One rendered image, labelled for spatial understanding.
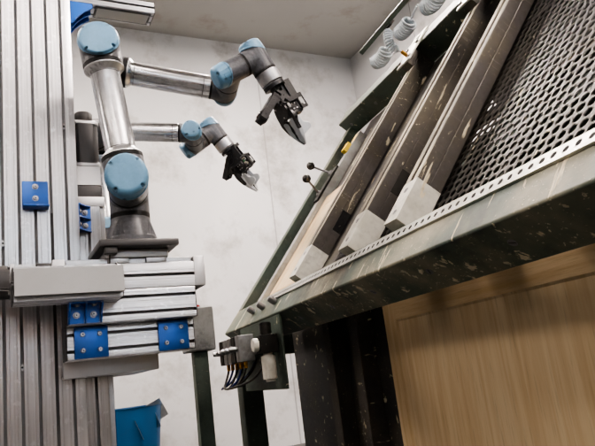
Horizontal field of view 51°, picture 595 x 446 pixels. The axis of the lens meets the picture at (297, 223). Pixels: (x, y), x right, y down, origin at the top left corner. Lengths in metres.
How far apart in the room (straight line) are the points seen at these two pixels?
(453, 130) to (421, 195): 0.21
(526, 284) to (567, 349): 0.16
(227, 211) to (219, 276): 0.62
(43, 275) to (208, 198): 4.14
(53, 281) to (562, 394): 1.19
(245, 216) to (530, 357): 4.60
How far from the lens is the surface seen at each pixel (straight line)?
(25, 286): 1.65
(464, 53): 2.10
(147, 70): 2.06
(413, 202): 1.45
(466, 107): 1.63
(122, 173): 1.75
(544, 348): 1.37
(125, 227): 1.85
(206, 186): 5.75
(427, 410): 1.77
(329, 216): 2.12
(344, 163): 2.80
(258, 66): 1.97
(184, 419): 5.37
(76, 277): 1.67
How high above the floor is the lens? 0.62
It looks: 13 degrees up
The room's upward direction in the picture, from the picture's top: 7 degrees counter-clockwise
